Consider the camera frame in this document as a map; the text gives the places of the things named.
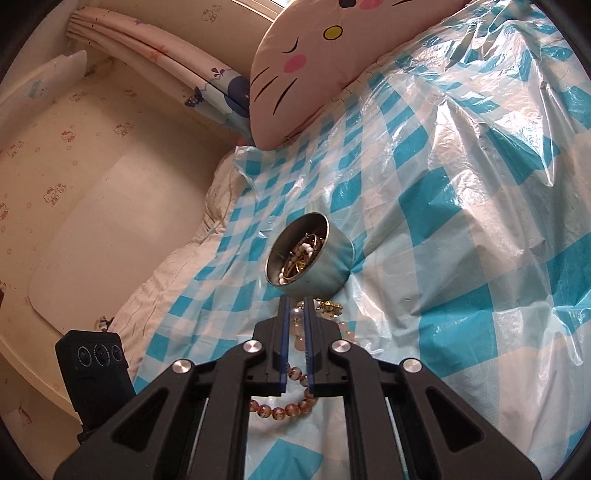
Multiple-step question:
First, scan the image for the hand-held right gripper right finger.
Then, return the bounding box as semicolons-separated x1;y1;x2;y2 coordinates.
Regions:
304;296;541;480

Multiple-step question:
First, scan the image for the whale print curtain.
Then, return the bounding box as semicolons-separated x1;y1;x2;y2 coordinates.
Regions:
67;4;256;136

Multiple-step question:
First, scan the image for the white quilt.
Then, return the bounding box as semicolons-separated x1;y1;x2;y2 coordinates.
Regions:
110;148;260;385

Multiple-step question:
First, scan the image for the silver bangle teal inside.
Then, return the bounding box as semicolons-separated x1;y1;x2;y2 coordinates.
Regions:
284;233;325;278

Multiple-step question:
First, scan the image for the blue white checkered plastic sheet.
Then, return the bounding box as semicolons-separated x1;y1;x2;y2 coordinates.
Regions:
133;0;591;480

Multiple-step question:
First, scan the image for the pale pink bead bracelet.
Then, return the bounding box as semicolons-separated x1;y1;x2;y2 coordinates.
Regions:
291;319;359;366

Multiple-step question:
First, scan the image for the amber bead bracelet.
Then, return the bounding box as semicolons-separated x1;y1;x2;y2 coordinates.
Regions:
249;364;320;422

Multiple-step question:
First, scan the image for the round metal tin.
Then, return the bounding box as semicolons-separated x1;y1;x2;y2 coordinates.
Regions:
264;212;356;297

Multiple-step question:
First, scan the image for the pink cat face pillow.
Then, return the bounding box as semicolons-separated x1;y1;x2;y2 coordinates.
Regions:
249;0;468;151

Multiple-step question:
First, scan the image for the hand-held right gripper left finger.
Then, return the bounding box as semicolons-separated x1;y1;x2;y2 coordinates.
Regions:
53;296;291;480

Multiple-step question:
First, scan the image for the cream bed headboard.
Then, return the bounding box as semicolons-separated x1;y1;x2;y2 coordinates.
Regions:
0;152;223;416

